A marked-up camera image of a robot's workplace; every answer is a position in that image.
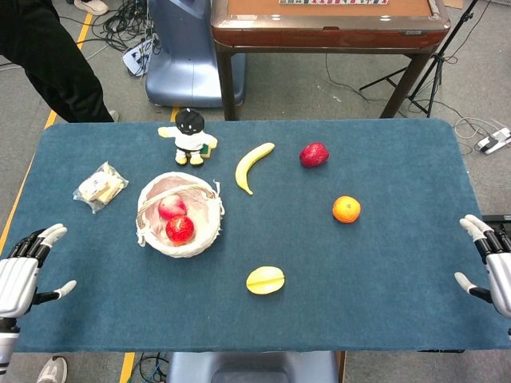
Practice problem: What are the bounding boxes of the blue-grey robot torso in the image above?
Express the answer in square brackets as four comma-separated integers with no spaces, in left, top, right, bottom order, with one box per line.
[166,350,340,383]

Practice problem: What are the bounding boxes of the yellow banana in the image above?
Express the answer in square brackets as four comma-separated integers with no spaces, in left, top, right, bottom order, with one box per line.
[234,142,276,196]

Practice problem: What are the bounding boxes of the orange fruit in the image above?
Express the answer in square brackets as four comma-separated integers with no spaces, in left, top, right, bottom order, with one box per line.
[331,195,362,224]

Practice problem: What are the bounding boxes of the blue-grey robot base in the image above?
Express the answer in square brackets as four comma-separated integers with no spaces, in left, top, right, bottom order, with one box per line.
[145,0,247,109]

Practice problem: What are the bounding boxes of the brown mahjong table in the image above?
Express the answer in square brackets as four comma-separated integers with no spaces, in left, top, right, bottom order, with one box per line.
[210,0,452,120]

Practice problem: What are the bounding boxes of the white power strip with plugs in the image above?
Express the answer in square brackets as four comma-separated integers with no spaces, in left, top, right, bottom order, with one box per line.
[121,38,159,77]

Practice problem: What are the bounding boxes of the cables under table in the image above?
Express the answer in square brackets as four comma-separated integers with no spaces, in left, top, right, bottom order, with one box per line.
[133,351,171,383]

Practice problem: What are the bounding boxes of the tangle of black cables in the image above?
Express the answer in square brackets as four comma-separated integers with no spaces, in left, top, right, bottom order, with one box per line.
[89,0,160,53]

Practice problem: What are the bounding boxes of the thin black floor cable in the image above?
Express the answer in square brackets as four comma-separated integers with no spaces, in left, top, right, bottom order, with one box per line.
[324,53,384,103]

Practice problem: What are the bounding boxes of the bright red apple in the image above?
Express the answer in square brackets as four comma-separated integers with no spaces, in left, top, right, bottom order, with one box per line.
[165,215,196,247]

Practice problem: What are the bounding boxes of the black-headed plush doll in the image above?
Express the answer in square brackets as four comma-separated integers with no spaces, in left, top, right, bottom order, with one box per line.
[157,107,219,168]

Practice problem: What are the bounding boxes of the person's black trouser leg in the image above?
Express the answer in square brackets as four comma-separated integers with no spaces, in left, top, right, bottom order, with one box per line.
[0,0,115,124]

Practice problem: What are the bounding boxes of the row of mahjong tiles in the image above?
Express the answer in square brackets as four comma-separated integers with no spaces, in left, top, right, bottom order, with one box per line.
[278,0,389,6]

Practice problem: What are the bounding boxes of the pink peach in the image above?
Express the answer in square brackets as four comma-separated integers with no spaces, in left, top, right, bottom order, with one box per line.
[157,195,188,220]

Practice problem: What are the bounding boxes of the white floor cable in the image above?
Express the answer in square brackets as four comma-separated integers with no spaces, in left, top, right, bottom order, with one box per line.
[453,116,502,155]

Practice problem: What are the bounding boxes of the clear bag of snacks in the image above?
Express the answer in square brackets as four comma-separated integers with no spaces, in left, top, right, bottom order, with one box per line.
[72,160,130,215]

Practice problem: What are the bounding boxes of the white cloth-lined wicker basket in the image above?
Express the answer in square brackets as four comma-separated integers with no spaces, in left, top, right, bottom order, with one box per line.
[136,172,226,259]

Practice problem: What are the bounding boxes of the grey sneaker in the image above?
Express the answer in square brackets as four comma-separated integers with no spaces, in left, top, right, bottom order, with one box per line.
[36,356,69,383]

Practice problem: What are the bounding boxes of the black tripod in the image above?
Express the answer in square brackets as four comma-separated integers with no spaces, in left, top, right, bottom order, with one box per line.
[358,0,480,119]

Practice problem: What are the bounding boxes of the blue table cloth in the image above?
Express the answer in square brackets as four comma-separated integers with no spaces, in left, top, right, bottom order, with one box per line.
[0,118,511,354]

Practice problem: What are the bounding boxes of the yellow starfruit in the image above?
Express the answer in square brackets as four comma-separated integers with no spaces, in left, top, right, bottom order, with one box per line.
[245,266,287,296]

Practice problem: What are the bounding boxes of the black box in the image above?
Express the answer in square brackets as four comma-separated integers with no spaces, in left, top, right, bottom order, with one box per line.
[481,214,511,236]

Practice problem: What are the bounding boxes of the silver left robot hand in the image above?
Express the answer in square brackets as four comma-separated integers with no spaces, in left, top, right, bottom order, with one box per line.
[0,223,77,320]

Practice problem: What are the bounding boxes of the white shoe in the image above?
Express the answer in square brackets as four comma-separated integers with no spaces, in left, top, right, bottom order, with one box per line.
[73,0,109,16]

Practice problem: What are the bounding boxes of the dark red apple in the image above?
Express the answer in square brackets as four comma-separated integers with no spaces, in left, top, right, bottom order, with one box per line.
[299,142,331,168]

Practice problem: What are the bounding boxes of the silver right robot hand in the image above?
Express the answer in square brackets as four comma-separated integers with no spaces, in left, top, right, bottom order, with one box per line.
[454,214,511,320]

